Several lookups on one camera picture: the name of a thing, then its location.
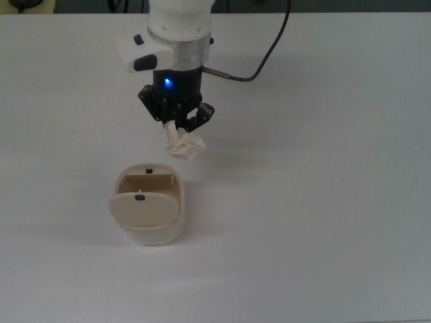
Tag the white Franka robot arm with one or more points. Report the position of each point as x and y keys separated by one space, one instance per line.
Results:
x=182 y=20

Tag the black rounded device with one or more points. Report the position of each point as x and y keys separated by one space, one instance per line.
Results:
x=25 y=2

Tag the small white lidded bin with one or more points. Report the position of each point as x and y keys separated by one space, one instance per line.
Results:
x=151 y=202

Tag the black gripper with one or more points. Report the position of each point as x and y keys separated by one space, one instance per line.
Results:
x=178 y=85

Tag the paper trash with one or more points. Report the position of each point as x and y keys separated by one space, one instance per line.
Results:
x=182 y=143

